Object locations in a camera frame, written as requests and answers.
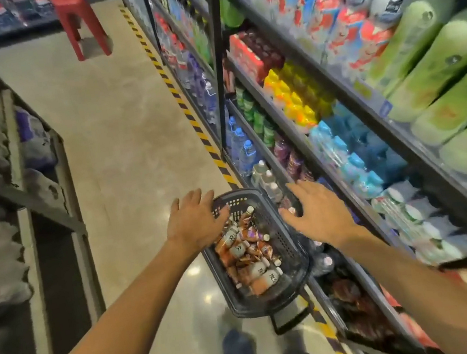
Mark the person's right hand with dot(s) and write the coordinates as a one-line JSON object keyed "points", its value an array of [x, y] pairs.
{"points": [[322, 214]]}

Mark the person's left hand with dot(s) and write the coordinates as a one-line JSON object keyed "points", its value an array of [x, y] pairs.
{"points": [[193, 226]]}

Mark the black shopping basket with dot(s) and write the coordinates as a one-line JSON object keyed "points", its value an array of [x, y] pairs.
{"points": [[289, 258]]}

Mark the pile of bottles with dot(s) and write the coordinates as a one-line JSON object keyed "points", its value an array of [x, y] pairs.
{"points": [[251, 268]]}

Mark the person's right forearm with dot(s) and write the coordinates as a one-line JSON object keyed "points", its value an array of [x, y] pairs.
{"points": [[431, 298]]}

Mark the person's left forearm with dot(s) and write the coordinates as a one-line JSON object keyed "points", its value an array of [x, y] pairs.
{"points": [[110, 346]]}

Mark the row of purple drink bottles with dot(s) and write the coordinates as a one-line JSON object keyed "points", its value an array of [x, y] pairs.
{"points": [[287, 158]]}

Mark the row of clear water bottles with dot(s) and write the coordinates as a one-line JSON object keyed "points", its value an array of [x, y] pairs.
{"points": [[266, 178]]}

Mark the row of blue drink bottles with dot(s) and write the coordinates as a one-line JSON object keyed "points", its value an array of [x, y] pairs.
{"points": [[357, 156]]}

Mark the row of blue water bottles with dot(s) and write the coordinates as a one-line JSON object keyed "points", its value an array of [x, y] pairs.
{"points": [[240, 147]]}

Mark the row of brown drink bottles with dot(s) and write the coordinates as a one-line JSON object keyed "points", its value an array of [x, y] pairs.
{"points": [[357, 305]]}

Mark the row of clear white capped bottles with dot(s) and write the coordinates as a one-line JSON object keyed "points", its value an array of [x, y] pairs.
{"points": [[420, 225]]}

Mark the row of green drink bottles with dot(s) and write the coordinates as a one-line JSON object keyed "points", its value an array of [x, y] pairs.
{"points": [[252, 115]]}

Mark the row of small yellow bottles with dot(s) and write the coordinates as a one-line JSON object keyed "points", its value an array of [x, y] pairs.
{"points": [[295, 95]]}

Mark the row of violet clear bottles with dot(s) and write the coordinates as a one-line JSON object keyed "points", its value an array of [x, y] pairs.
{"points": [[202, 83]]}

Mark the row of red can packs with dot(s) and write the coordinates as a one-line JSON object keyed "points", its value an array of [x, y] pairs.
{"points": [[248, 56]]}

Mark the grey display counter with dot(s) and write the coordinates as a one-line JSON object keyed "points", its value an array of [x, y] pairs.
{"points": [[21, 193]]}

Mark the row of red capped bottles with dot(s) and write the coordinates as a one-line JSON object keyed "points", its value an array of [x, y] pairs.
{"points": [[172, 48]]}

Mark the row of pale green bottles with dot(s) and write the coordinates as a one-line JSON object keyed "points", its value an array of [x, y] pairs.
{"points": [[440, 65]]}

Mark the row of light green bottles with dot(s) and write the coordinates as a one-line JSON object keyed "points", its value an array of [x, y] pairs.
{"points": [[231, 15]]}

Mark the red plastic stool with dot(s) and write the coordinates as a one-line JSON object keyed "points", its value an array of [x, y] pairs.
{"points": [[76, 5]]}

